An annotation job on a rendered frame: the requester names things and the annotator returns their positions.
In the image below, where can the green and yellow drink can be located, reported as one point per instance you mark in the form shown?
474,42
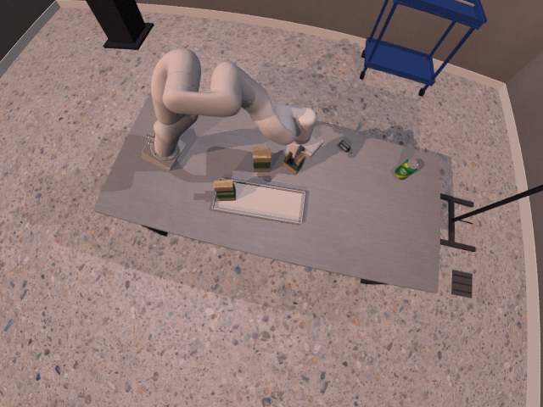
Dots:
406,169

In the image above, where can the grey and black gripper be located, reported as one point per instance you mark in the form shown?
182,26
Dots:
293,150

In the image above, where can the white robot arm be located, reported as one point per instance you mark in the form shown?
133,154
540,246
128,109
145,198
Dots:
176,80

